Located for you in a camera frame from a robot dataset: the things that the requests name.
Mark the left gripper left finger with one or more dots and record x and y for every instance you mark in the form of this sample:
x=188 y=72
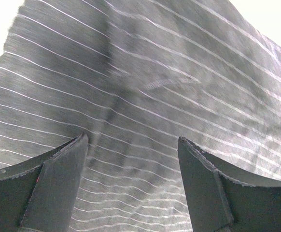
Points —
x=38 y=195

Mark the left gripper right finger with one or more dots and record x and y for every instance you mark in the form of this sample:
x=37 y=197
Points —
x=222 y=197

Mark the black pinstripe long sleeve shirt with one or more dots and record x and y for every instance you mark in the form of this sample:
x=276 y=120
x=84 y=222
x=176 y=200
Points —
x=136 y=75

